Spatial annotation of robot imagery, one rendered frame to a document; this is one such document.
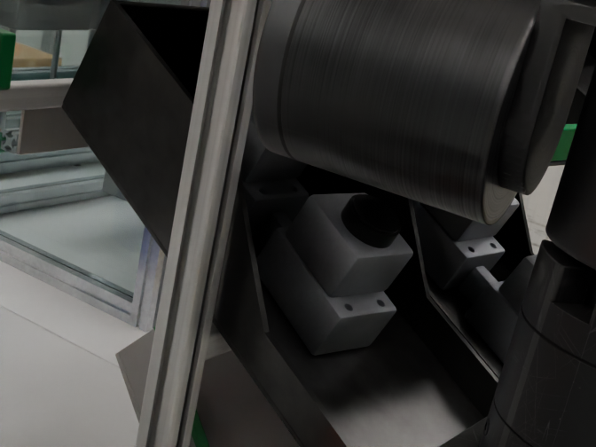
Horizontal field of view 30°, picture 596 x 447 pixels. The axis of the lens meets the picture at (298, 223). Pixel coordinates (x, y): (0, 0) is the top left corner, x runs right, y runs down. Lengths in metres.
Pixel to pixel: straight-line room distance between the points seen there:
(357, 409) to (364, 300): 0.06
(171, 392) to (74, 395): 0.75
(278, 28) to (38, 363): 1.11
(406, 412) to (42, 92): 0.27
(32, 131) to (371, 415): 0.27
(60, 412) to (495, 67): 1.04
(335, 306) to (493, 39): 0.33
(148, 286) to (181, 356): 0.92
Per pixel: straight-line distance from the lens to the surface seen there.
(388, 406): 0.57
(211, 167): 0.50
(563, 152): 0.53
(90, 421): 1.23
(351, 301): 0.56
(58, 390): 1.29
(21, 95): 0.65
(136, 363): 0.61
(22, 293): 1.53
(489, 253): 0.70
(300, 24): 0.25
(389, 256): 0.55
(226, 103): 0.49
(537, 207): 4.65
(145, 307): 1.45
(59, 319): 1.47
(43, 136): 0.68
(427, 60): 0.24
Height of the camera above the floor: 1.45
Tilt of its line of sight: 17 degrees down
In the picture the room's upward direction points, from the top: 12 degrees clockwise
